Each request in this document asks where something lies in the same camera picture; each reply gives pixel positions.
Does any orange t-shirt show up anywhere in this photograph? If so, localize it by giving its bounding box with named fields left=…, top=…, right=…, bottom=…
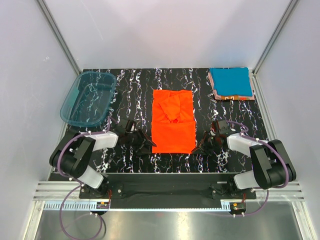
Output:
left=151, top=89, right=196, bottom=154

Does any right small connector board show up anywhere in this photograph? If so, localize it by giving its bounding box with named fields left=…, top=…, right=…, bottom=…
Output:
left=230, top=202, right=247, bottom=212

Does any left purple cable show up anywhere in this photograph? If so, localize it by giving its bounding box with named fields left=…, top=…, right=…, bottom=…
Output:
left=56, top=116, right=113, bottom=238

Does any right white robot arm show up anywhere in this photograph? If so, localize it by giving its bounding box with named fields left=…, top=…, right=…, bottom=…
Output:
left=191, top=120, right=297, bottom=199

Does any folded blue t-shirt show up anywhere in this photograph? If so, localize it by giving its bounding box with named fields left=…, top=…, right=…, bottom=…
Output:
left=209, top=67, right=253, bottom=97

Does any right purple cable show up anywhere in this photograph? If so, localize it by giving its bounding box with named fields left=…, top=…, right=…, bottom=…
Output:
left=224, top=120, right=292, bottom=217

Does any front aluminium rail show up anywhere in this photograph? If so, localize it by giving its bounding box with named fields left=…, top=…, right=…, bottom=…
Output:
left=33, top=181, right=305, bottom=212

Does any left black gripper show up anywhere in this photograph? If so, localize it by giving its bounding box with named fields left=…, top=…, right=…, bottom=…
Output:
left=125, top=128, right=156, bottom=156

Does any folded pink patterned t-shirt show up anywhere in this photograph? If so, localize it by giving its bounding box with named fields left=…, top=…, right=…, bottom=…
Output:
left=208, top=72, right=255, bottom=101

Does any left aluminium frame post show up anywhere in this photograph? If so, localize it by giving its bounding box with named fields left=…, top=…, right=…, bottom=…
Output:
left=35, top=0, right=82, bottom=75

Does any teal transparent plastic bin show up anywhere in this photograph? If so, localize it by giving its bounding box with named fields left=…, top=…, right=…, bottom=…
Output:
left=60, top=71, right=117, bottom=128

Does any small connector board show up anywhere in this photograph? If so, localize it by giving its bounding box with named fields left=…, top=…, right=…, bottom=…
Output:
left=230, top=202, right=247, bottom=212
left=96, top=201, right=111, bottom=210

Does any aluminium frame post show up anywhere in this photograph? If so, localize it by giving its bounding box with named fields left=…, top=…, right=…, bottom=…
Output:
left=252, top=0, right=300, bottom=76
left=35, top=0, right=82, bottom=75

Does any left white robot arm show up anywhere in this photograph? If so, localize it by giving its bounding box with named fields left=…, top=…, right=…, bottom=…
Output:
left=49, top=118, right=157, bottom=198

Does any right aluminium frame post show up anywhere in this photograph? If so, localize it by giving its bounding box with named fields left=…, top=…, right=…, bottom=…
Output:
left=252, top=0, right=300, bottom=76

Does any purple cable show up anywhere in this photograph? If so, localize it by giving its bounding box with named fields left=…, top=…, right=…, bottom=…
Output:
left=56, top=116, right=113, bottom=238
left=224, top=120, right=292, bottom=217

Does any left small connector board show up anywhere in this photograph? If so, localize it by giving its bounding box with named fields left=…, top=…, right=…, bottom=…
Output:
left=96, top=201, right=111, bottom=210

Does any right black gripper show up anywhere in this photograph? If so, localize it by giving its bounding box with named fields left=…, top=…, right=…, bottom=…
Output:
left=192, top=131, right=220, bottom=156

